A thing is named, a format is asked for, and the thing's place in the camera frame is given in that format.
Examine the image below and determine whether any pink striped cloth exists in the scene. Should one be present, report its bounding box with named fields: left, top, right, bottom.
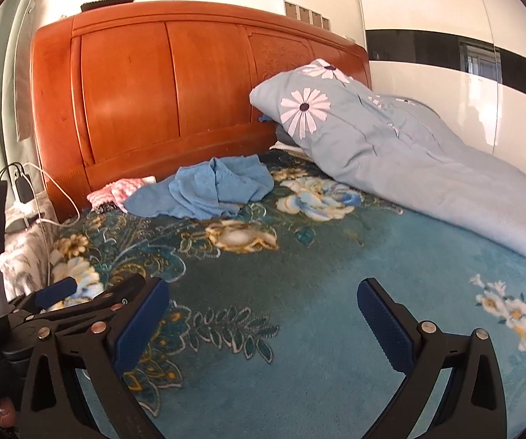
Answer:
left=86, top=175, right=157, bottom=214

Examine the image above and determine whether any white pillow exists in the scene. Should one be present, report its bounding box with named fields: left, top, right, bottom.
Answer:
left=269, top=141, right=310, bottom=153

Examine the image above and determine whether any person's left hand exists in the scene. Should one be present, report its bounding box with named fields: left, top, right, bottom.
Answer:
left=0, top=397, right=17, bottom=427

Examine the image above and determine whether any grey wall switch panel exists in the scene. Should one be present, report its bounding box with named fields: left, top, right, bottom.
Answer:
left=284, top=0, right=331, bottom=29

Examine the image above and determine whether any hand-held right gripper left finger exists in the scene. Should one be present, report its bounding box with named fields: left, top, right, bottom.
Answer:
left=20, top=277, right=171, bottom=439

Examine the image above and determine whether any white wardrobe with black band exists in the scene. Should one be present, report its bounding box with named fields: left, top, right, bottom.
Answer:
left=352, top=0, right=526, bottom=168

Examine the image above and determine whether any grey floral quilt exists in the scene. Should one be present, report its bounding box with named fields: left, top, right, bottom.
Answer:
left=249, top=58, right=526, bottom=273

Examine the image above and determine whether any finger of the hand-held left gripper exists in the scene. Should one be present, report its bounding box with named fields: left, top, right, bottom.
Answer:
left=10, top=274, right=148, bottom=331
left=9, top=277, right=79, bottom=317

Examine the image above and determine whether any blue garment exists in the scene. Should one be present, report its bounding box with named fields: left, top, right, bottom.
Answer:
left=123, top=155, right=275, bottom=221

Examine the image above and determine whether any wooden headboard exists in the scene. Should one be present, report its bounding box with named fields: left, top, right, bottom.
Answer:
left=29, top=0, right=373, bottom=222

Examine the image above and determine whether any pale floral bedsheet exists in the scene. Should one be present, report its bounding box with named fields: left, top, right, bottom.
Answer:
left=0, top=196, right=61, bottom=303

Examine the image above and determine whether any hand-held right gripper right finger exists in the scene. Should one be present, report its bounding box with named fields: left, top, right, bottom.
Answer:
left=357, top=277, right=509, bottom=439

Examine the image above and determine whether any black charger with white cable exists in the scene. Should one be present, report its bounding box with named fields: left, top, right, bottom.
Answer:
left=4, top=161, right=82, bottom=228

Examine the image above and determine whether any grey curtain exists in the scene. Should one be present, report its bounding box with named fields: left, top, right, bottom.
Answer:
left=0, top=0, right=41, bottom=186

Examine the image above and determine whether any dark object on headboard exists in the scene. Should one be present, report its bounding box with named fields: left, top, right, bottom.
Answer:
left=80, top=0, right=135, bottom=11

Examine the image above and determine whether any teal floral blanket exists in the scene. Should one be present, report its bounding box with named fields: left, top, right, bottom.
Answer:
left=45, top=149, right=526, bottom=439

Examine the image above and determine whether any black cable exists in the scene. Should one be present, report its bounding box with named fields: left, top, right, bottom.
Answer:
left=0, top=162, right=22, bottom=184

